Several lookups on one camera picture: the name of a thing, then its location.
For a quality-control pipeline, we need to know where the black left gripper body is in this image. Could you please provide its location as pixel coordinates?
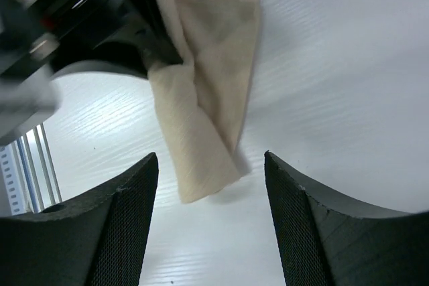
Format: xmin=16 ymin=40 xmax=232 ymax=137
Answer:
xmin=0 ymin=0 xmax=151 ymax=79

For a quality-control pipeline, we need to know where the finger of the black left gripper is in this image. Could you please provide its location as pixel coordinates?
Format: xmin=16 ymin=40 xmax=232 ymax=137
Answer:
xmin=133 ymin=0 xmax=183 ymax=79

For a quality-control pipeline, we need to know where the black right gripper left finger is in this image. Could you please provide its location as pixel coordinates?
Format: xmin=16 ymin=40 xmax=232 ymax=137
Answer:
xmin=1 ymin=153 xmax=158 ymax=285

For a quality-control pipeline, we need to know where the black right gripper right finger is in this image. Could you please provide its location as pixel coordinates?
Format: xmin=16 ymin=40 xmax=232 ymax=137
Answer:
xmin=264 ymin=152 xmax=428 ymax=285

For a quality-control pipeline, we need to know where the beige cloth napkin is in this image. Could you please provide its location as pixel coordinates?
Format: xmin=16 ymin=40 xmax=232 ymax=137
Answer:
xmin=148 ymin=0 xmax=261 ymax=204

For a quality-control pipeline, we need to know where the aluminium front mounting rail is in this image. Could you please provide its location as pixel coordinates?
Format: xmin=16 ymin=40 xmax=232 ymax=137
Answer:
xmin=15 ymin=124 xmax=62 ymax=212

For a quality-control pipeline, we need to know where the white slotted cable duct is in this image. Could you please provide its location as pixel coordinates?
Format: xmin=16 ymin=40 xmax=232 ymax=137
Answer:
xmin=1 ymin=145 xmax=26 ymax=216

